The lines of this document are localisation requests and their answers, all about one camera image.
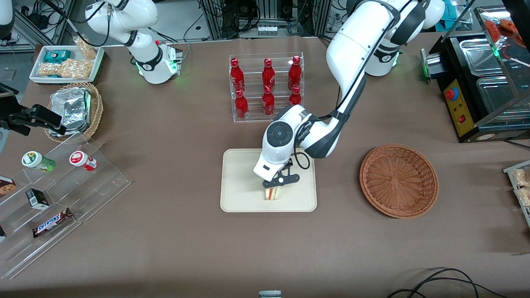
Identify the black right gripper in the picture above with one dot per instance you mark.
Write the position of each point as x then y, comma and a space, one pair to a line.
25, 117

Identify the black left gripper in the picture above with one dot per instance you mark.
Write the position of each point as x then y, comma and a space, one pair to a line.
289, 162

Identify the triangular sandwich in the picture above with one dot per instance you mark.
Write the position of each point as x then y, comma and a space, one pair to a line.
273, 195

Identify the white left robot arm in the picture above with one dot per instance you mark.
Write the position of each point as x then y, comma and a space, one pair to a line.
356, 41

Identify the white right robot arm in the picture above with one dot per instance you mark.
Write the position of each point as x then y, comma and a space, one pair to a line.
124, 16

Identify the cream rectangular tray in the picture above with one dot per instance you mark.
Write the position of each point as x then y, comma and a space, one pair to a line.
240, 186

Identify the light wicker basket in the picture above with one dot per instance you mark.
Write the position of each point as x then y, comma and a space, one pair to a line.
97, 107

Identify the round brown wicker basket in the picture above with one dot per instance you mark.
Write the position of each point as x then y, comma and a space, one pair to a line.
397, 180

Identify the aluminium foil food container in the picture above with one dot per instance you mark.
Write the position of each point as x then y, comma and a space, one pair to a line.
72, 107

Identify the green lidded drink cup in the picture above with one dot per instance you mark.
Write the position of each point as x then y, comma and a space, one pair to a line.
37, 160

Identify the white plastic bin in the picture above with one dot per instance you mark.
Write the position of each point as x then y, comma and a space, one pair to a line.
37, 66

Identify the large clear bag of nuts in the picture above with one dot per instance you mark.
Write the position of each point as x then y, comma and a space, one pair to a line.
66, 69

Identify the red lidded drink cup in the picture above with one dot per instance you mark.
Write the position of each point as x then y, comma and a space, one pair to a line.
83, 159

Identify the teal snack packet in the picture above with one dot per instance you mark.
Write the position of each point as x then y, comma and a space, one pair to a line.
57, 56

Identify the small clear bag of nuts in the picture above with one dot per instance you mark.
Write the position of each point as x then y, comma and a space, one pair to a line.
86, 49

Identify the brown cookie box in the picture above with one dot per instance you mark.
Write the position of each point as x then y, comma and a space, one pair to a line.
6, 187

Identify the small black carton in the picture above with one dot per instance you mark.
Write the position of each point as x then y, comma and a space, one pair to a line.
37, 198

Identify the clear acrylic stepped shelf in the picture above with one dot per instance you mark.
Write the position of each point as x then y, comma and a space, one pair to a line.
95, 186

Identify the red cola bottle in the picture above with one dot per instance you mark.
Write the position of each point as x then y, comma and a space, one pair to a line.
241, 106
294, 74
295, 96
237, 76
268, 101
268, 76

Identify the clear acrylic bottle rack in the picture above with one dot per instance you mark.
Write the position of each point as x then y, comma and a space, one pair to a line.
252, 103

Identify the black power adapter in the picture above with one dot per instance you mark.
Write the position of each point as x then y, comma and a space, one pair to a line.
36, 20

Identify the snickers chocolate bar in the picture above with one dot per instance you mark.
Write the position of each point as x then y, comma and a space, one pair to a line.
51, 222

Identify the steel side drawer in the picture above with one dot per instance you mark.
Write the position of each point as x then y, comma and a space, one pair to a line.
430, 66

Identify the yellow control panel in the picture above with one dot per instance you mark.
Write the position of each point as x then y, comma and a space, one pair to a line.
457, 106

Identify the red emergency stop knob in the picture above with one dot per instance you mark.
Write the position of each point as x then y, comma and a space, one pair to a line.
451, 93

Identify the black food warmer case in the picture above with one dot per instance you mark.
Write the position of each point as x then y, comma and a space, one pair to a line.
449, 58

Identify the steel warmer pan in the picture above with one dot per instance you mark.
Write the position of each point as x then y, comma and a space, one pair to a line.
478, 56
497, 97

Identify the teal paper box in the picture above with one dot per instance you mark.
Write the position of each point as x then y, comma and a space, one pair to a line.
455, 20

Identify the clear bag of crackers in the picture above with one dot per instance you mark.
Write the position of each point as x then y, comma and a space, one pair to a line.
524, 197
522, 178

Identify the red food in warmer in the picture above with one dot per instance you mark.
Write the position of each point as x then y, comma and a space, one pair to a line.
503, 31

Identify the aluminium frame rack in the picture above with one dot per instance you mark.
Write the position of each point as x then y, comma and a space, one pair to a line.
269, 12

